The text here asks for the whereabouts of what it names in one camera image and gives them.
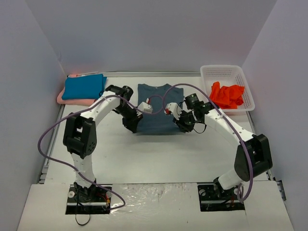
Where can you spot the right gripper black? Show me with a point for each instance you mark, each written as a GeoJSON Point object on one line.
{"type": "Point", "coordinates": [184, 122]}

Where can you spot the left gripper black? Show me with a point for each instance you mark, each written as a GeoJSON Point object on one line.
{"type": "Point", "coordinates": [131, 119]}

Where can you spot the dark blue-grey t shirt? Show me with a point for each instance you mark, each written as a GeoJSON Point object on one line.
{"type": "Point", "coordinates": [159, 124]}

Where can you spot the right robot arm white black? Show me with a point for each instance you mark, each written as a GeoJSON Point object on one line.
{"type": "Point", "coordinates": [253, 155]}

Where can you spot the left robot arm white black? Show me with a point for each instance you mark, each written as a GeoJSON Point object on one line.
{"type": "Point", "coordinates": [80, 136]}

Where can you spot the orange crumpled t shirt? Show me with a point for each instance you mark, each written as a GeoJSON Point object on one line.
{"type": "Point", "coordinates": [227, 97]}

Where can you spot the folded teal t shirt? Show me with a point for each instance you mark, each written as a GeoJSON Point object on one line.
{"type": "Point", "coordinates": [84, 87]}

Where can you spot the folded pink t shirt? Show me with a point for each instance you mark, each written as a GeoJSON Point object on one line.
{"type": "Point", "coordinates": [86, 102]}

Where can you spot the white plastic basket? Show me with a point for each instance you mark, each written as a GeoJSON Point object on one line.
{"type": "Point", "coordinates": [228, 75]}

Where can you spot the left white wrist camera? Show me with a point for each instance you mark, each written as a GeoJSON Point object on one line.
{"type": "Point", "coordinates": [144, 107]}

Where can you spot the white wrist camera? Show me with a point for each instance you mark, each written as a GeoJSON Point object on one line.
{"type": "Point", "coordinates": [173, 109]}
{"type": "Point", "coordinates": [144, 107]}

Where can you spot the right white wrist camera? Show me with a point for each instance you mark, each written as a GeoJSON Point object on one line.
{"type": "Point", "coordinates": [173, 109]}

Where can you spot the aluminium rail back edge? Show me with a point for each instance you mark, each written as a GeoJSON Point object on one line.
{"type": "Point", "coordinates": [152, 74]}

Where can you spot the aluminium rail edge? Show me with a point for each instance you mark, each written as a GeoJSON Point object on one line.
{"type": "Point", "coordinates": [268, 174]}
{"type": "Point", "coordinates": [152, 74]}

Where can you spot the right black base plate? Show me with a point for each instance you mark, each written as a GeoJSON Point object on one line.
{"type": "Point", "coordinates": [211, 201]}

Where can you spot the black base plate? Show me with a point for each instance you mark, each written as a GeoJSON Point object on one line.
{"type": "Point", "coordinates": [211, 201]}
{"type": "Point", "coordinates": [92, 201]}

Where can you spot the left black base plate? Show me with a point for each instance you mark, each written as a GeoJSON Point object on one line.
{"type": "Point", "coordinates": [92, 201]}

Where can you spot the aluminium rail right edge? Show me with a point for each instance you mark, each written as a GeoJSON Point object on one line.
{"type": "Point", "coordinates": [268, 174]}

